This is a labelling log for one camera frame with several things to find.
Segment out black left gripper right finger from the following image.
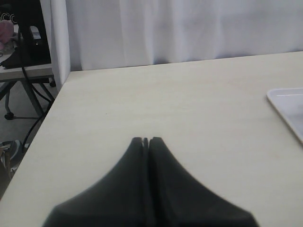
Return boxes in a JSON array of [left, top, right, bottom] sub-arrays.
[[148, 137, 258, 227]]

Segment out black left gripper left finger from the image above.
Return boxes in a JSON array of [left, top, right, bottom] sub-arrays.
[[43, 138, 148, 227]]

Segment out white plastic tray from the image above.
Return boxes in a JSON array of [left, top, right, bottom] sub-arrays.
[[267, 87, 303, 144]]

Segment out grey side table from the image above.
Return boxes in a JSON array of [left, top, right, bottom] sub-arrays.
[[0, 64, 54, 116]]

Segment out white curtain backdrop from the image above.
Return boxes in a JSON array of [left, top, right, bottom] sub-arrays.
[[41, 0, 303, 89]]

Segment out black device on side table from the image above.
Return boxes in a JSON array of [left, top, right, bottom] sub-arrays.
[[0, 0, 51, 69]]

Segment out pink plush toy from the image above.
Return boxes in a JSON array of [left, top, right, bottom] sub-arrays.
[[0, 20, 14, 51]]

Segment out black cable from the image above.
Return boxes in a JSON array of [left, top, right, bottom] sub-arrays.
[[16, 23, 55, 148]]

